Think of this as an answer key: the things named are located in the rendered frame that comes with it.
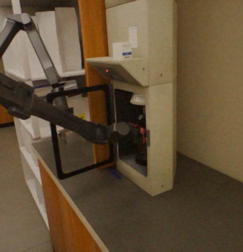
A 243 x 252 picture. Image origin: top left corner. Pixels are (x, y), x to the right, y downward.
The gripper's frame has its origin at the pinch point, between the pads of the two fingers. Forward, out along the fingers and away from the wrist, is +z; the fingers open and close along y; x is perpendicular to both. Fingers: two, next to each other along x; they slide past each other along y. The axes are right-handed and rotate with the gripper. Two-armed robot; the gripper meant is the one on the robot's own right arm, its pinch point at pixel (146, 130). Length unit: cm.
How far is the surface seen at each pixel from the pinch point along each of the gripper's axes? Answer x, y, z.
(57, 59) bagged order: -30, 111, -4
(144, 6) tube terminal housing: -50, -15, -12
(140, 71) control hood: -28.2, -16.1, -14.7
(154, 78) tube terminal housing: -25.3, -16.3, -8.4
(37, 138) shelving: 26, 101, -26
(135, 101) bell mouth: -15.0, -3.4, -8.1
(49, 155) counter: 25, 57, -30
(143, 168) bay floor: 16.2, -4.4, -4.2
